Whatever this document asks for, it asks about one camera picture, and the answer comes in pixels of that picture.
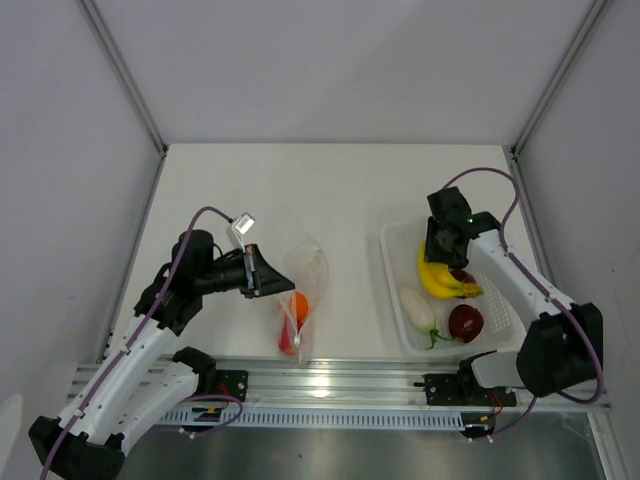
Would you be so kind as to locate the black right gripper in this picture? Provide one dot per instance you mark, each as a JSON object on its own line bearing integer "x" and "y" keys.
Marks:
{"x": 432, "y": 253}

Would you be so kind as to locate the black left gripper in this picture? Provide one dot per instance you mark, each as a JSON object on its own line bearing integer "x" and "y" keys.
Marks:
{"x": 260, "y": 278}

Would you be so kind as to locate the clear zip top bag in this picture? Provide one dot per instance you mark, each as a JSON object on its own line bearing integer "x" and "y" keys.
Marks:
{"x": 306, "y": 265}

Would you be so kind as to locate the orange toy orange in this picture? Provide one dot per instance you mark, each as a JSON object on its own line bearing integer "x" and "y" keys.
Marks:
{"x": 299, "y": 307}

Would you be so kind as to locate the yellow toy banana bunch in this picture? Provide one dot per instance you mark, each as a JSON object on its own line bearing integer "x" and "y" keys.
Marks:
{"x": 438, "y": 281}

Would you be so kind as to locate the red toy tomato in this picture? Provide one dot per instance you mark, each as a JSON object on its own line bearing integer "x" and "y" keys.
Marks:
{"x": 286, "y": 342}

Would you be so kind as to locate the white toy radish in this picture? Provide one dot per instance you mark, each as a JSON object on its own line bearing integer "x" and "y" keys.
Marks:
{"x": 421, "y": 315}

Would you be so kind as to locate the dark red toy apple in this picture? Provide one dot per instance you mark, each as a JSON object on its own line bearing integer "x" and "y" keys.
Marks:
{"x": 465, "y": 323}

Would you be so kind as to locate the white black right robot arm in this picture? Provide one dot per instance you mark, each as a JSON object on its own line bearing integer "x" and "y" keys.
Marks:
{"x": 563, "y": 345}

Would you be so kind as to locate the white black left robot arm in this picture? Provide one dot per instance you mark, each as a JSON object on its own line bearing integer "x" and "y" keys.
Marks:
{"x": 92, "y": 436}

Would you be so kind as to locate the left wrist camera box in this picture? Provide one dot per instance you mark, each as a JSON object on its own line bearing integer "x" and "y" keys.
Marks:
{"x": 238, "y": 229}

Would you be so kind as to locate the silver aluminium front rail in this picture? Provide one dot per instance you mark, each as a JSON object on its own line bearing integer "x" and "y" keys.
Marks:
{"x": 342, "y": 384}

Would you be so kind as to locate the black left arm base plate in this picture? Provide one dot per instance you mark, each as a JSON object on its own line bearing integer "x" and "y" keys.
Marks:
{"x": 232, "y": 382}

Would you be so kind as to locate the white slotted cable duct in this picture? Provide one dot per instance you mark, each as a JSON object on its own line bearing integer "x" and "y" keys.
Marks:
{"x": 413, "y": 419}

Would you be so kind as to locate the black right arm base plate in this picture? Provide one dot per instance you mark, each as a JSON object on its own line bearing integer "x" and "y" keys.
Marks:
{"x": 462, "y": 390}

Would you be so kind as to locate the right aluminium frame post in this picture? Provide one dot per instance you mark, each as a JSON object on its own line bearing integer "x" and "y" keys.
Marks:
{"x": 569, "y": 59}

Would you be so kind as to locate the aluminium frame post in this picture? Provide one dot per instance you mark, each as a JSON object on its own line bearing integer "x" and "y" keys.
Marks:
{"x": 569, "y": 59}
{"x": 118, "y": 65}

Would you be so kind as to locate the left aluminium frame post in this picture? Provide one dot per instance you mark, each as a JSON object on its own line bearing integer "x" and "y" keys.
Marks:
{"x": 118, "y": 65}

